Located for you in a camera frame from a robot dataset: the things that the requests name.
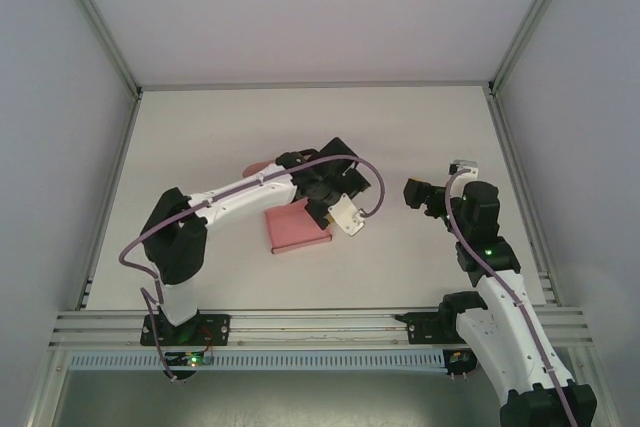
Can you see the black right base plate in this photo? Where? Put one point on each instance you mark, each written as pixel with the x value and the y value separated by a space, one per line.
pixel 420 329

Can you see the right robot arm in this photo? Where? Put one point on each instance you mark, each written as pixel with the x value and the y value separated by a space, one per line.
pixel 505 307

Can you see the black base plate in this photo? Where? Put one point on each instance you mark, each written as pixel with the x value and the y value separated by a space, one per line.
pixel 420 329
pixel 220 329

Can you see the pink cloth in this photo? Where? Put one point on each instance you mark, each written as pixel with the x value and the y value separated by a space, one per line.
pixel 292 229

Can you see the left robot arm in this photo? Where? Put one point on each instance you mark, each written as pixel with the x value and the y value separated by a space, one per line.
pixel 235 202

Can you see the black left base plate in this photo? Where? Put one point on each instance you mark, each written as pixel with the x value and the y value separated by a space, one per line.
pixel 220 329

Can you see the small circuit board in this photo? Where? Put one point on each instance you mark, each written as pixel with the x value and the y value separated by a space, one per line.
pixel 457 358
pixel 192 359

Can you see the aluminium mounting rail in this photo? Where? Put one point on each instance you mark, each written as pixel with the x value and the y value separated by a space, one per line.
pixel 310 329

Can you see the aluminium frame post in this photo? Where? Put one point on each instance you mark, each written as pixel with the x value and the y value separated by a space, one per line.
pixel 535 17
pixel 95 22

